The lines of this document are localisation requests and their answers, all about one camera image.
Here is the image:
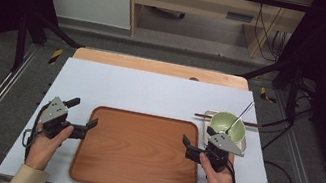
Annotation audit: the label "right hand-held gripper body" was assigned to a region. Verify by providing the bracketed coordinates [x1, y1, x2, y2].
[199, 129, 248, 178]

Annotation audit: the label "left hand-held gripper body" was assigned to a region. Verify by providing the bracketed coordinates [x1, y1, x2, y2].
[35, 94, 72, 142]

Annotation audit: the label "white square plate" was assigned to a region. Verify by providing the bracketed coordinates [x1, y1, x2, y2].
[198, 108, 252, 156]

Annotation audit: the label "green bowl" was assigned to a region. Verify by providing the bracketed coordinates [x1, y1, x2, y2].
[206, 109, 250, 146]

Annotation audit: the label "brown chopstick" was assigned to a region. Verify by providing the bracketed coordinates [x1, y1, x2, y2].
[194, 112, 263, 129]
[194, 111, 263, 128]

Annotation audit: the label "metal spoon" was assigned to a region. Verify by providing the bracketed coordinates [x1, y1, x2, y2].
[226, 98, 256, 138]

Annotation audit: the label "brown wooden tray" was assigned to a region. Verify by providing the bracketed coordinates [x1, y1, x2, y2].
[67, 102, 209, 183]

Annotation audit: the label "person's left hand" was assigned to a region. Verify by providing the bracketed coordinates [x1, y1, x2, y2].
[24, 118, 76, 175]

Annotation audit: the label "yellow black floor tape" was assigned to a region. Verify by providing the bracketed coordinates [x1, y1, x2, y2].
[258, 87, 279, 104]
[47, 46, 65, 67]

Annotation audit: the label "white table cover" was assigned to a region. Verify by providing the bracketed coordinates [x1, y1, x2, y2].
[0, 48, 297, 183]

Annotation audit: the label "black metal stand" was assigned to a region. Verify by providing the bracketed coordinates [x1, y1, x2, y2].
[232, 49, 307, 123]
[10, 9, 86, 82]

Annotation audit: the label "light wooden desk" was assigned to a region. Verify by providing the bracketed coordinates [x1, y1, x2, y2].
[119, 0, 315, 67]

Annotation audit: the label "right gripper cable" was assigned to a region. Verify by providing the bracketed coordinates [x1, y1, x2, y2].
[223, 158, 241, 183]

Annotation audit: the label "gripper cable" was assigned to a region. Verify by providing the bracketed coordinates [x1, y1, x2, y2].
[18, 97, 51, 164]
[223, 158, 241, 183]

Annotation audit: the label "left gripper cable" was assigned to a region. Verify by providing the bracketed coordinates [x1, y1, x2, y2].
[18, 97, 51, 164]

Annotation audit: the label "black floor cable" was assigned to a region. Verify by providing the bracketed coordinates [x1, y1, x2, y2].
[249, 100, 314, 183]

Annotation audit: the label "black cables under desk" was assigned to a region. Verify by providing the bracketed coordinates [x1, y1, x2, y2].
[248, 3, 293, 64]

